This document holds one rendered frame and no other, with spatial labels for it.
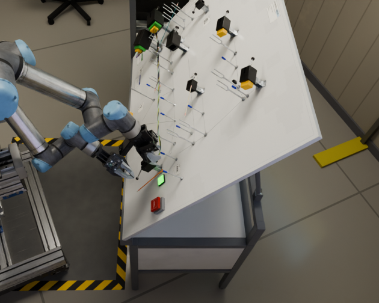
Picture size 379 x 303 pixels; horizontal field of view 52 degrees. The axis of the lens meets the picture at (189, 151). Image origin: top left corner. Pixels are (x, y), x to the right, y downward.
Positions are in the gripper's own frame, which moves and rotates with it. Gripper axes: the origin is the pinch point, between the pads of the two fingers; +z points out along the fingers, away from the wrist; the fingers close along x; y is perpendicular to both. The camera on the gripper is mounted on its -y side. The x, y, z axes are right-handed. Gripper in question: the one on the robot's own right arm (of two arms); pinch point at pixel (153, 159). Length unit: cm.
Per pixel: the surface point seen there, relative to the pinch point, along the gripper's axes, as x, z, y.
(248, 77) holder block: -1, -25, 50
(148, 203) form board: -12.1, 12.0, -9.6
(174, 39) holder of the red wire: 55, -12, 22
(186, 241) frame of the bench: -19.9, 41.2, -5.6
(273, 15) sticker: 29, -22, 66
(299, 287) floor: -20, 152, 27
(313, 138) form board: -31, -21, 63
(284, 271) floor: -9, 148, 21
